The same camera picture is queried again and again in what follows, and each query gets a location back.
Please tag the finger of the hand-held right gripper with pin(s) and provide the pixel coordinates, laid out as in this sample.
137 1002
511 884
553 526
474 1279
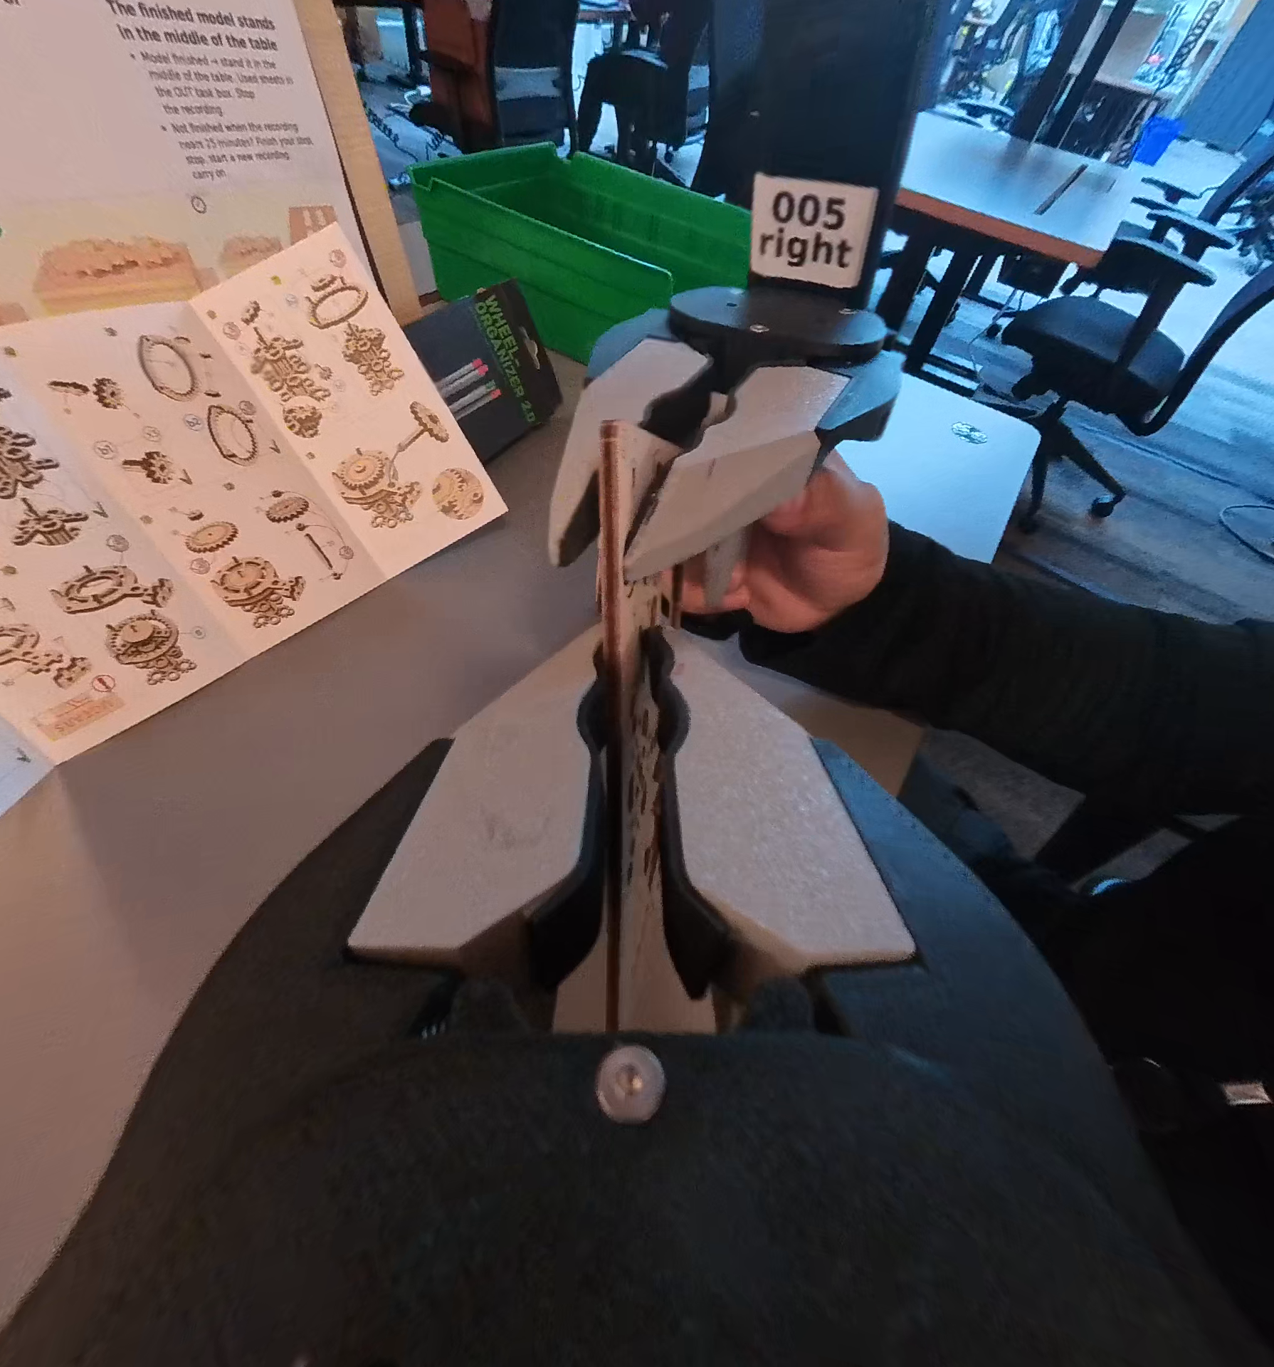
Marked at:
743 459
584 459

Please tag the blue bin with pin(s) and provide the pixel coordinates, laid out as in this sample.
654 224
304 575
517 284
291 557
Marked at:
1162 142

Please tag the folded paper instruction booklet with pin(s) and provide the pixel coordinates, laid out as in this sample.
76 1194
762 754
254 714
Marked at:
221 481

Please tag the person's dark clothed body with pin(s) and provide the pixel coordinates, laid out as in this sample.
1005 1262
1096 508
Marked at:
1182 1015

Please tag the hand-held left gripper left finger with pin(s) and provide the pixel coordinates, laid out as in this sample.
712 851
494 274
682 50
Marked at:
487 844

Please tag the white flat panel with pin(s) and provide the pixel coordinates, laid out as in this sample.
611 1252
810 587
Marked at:
947 492

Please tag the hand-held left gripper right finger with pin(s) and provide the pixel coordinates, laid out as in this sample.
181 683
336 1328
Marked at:
776 844

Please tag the white instruction poster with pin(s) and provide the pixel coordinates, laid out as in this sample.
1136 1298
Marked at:
60 129

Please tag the green plastic bin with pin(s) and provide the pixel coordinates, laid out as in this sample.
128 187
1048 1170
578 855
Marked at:
509 257

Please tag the person's right forearm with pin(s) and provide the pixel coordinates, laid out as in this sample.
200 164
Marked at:
1075 684

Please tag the black office chair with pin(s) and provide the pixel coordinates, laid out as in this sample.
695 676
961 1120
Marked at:
637 96
1085 342
1262 181

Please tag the wooden parts sheet with cutouts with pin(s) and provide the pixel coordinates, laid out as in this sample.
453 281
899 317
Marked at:
611 599

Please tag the black and green kit box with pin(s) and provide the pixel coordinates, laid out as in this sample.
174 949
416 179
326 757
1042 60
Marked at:
466 374

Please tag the grey office table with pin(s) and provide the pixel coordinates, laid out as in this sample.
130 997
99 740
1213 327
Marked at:
1000 181

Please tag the person's right hand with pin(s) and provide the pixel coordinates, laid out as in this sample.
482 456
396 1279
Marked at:
819 556

